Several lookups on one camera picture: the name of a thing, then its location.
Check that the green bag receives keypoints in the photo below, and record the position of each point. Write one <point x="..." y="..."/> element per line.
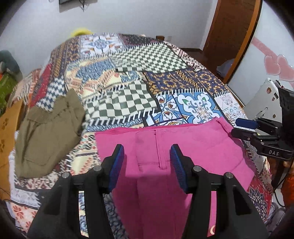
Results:
<point x="5" y="92"/>

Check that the black wall fixture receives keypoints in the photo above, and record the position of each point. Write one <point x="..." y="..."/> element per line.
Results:
<point x="69" y="1"/>

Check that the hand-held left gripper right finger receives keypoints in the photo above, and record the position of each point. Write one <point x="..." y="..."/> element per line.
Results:
<point x="179" y="170"/>

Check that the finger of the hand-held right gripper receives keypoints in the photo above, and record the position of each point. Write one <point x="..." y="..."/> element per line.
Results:
<point x="243" y="134"/>
<point x="247" y="123"/>

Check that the orange cloth at left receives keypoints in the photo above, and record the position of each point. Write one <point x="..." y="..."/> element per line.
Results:
<point x="9" y="137"/>

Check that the pink pants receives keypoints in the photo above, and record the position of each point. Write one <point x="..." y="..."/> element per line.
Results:
<point x="206" y="149"/>

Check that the dark wooden door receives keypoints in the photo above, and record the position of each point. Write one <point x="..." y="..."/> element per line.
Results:
<point x="229" y="29"/>

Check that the olive green pants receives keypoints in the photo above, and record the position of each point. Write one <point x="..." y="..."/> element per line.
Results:
<point x="46" y="137"/>

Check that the grey plush pillow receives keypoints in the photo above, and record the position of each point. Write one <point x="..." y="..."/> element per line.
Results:
<point x="8" y="61"/>

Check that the white plastic case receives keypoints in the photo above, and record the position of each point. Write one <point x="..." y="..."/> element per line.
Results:
<point x="261" y="98"/>

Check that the yellow plush toy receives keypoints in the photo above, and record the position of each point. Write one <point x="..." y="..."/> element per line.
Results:
<point x="79" y="31"/>

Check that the patchwork printed blanket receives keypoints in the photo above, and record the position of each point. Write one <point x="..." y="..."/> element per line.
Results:
<point x="183" y="75"/>

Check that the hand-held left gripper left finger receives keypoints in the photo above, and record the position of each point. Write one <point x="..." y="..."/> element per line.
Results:
<point x="116" y="170"/>

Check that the blue-grey cloth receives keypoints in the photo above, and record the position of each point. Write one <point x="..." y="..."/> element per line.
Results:
<point x="226" y="67"/>

